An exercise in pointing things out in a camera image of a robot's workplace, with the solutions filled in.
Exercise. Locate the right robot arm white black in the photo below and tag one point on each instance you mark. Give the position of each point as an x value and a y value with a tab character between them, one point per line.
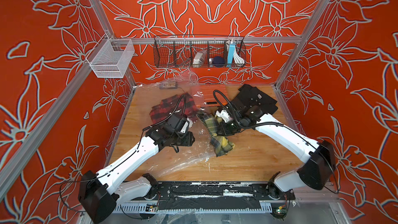
317	157

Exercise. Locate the clear plastic vacuum bag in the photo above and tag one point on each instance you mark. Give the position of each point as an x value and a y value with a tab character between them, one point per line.
154	103

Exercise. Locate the dark blue round object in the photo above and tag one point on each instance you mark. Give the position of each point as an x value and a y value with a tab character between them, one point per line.
218	61

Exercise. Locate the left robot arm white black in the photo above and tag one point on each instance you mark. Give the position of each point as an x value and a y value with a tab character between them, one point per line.
102	191

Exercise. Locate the light blue box in basket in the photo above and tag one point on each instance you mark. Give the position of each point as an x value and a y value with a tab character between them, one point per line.
231	51

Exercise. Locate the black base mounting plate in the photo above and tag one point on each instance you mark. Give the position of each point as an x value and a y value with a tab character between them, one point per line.
211	195

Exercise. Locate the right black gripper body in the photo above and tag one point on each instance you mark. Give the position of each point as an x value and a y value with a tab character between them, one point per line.
230	127

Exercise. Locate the red black plaid shirt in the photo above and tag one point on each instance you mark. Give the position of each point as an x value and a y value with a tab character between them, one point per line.
164	109

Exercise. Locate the orange plastic tool case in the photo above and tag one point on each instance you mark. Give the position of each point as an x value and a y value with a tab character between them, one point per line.
211	95

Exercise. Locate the yellow black plaid shirt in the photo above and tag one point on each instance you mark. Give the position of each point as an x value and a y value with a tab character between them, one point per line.
222	146

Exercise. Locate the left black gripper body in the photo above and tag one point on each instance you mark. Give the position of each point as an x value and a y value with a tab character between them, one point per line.
184	139

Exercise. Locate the clear acrylic wall bin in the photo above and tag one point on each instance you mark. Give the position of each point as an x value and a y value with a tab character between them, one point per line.
111	59

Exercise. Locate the white slotted cable duct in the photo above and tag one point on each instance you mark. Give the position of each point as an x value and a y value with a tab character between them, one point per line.
152	208

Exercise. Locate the grey white packet in basket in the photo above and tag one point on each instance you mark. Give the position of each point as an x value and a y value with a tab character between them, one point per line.
199	59

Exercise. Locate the black wire wall basket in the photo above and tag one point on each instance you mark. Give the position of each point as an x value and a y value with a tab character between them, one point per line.
178	51

